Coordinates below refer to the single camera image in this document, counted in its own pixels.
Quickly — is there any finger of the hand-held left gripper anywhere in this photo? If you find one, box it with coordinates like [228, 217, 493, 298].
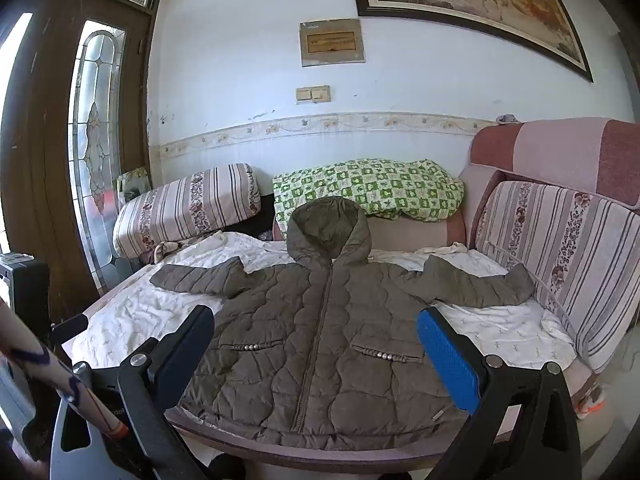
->
[48, 313, 97, 346]

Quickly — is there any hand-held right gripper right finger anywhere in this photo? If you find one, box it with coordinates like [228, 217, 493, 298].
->
[417, 306, 583, 480]

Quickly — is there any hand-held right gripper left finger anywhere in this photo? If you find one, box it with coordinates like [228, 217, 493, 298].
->
[50, 305, 215, 480]

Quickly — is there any olive quilted hooded jacket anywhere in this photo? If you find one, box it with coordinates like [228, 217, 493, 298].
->
[150, 197, 536, 452]

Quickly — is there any white striped tube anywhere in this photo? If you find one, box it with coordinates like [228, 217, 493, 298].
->
[0, 300, 130, 438]

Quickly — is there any white floral bed sheet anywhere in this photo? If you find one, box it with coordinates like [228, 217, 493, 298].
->
[65, 230, 578, 378]

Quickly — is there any small beige cloth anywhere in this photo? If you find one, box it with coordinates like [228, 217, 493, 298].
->
[152, 240, 182, 264]

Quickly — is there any striped floral bolster pillow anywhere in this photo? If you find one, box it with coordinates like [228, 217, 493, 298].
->
[112, 162, 262, 260]

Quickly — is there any orange white shoe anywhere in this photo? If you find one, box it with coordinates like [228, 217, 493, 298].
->
[574, 384, 607, 419]

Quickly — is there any printed paper bag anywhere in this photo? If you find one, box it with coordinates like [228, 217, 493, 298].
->
[116, 166, 152, 207]

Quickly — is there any striped floral seat cushion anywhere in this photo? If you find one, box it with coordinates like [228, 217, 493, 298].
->
[475, 180, 640, 373]

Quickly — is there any green checkered quilt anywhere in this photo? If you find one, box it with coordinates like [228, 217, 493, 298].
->
[272, 158, 466, 223]

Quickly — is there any wooden stained glass door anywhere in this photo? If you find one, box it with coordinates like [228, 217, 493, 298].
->
[0, 0, 171, 311]

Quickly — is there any small framed wall plaque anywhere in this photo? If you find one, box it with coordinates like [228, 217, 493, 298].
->
[299, 18, 366, 67]

